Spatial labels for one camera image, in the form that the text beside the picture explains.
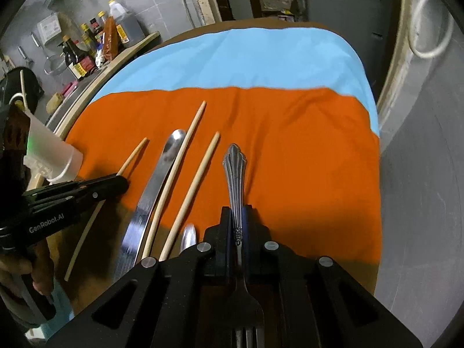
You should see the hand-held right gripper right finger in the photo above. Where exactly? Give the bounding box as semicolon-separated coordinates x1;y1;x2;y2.
241;205;425;348

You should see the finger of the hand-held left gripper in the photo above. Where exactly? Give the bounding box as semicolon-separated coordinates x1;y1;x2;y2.
22;175;126;204
29;179;130;222

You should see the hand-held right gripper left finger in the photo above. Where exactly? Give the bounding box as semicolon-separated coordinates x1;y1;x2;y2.
43;206;236;348

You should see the white plastic utensil holder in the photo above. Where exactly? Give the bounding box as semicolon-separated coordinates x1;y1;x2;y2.
22;113;85;185

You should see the ornate silver fork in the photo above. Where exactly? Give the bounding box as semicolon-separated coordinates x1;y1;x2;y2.
222;144;266;348

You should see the person's left hand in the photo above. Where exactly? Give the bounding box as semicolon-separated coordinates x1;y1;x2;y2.
0;240;56;297

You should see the silver table knife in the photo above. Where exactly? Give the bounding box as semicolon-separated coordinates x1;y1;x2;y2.
113;129;187;284

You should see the tan sponge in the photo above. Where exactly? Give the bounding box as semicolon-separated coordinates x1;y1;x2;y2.
46;92;65;114

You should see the black wok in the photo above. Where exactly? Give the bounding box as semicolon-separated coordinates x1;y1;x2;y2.
0;66;45;115

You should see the striped blue orange brown cloth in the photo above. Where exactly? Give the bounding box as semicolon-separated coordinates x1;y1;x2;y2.
27;19;384;348

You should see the metal strainer ladle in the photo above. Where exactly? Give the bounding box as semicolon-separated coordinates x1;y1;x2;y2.
31;32;68;77

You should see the dark pump bottle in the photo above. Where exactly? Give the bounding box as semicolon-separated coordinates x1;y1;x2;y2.
61;35;82;77

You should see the blue white packet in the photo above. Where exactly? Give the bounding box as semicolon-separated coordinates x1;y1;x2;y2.
93;41;107;68

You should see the hanging metal spatula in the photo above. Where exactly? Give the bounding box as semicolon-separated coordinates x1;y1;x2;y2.
17;45;34;66

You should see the orange sauce pouch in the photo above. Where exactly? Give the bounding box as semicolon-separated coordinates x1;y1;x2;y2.
102;16;121;60

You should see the yellow capped sauce bottle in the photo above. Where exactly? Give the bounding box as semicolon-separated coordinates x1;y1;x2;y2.
80;23;98;49

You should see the dark bottle red cap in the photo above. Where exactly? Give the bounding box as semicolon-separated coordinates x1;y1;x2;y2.
89;17;106;39

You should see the large oil jug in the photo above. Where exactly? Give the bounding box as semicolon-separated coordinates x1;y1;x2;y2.
108;0;146;48

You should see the grey cabinet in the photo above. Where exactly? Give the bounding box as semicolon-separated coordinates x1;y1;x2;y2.
302;0;394;91

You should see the white wall box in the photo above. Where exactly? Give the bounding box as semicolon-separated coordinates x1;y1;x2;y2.
36;12;64;42

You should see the white hose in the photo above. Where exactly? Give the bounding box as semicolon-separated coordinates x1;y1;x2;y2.
408;0;454;59

